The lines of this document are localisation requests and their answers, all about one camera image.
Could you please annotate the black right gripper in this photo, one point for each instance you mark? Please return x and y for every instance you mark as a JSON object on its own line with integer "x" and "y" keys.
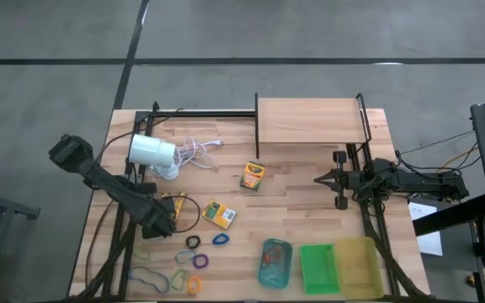
{"x": 341, "y": 181}

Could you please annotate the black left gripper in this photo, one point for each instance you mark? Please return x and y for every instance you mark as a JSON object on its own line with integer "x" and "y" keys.
{"x": 158, "y": 223}

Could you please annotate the light blue rubber band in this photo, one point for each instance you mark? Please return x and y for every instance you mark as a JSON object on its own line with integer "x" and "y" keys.
{"x": 177, "y": 256}

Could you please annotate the small green rubber band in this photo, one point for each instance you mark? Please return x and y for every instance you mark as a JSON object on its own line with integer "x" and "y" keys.
{"x": 141, "y": 258}

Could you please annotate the yellow green packet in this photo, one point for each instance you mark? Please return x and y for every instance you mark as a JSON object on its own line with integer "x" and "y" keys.
{"x": 219, "y": 214}

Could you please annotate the orange rubber band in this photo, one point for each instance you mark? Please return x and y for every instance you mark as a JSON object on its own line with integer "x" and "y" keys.
{"x": 278, "y": 252}

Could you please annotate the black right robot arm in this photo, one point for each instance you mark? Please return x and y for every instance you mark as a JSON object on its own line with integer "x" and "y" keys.
{"x": 415, "y": 183}

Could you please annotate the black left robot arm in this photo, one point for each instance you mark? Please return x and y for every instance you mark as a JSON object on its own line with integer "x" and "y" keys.
{"x": 112, "y": 189}

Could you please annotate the white desk lamp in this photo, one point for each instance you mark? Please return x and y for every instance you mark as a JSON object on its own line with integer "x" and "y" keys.
{"x": 145, "y": 149}

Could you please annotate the wooden shelf riser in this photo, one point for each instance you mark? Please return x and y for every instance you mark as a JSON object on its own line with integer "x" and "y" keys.
{"x": 310, "y": 120}

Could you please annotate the large crayon box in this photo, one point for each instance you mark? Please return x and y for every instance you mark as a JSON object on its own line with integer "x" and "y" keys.
{"x": 253, "y": 177}

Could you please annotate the green plastic basket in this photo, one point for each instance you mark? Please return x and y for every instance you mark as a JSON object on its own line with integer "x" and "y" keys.
{"x": 319, "y": 269}

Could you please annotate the yellow plastic bin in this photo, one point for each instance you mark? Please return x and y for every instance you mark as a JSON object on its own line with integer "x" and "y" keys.
{"x": 358, "y": 267}

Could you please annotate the teal plastic basket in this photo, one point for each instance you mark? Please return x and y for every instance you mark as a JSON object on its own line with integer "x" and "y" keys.
{"x": 268, "y": 280}

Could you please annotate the white paper sheet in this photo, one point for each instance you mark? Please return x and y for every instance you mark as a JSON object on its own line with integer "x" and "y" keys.
{"x": 430, "y": 244}

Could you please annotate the black aluminium frame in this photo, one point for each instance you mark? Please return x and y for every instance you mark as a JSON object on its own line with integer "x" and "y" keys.
{"x": 204, "y": 113}
{"x": 369, "y": 219}

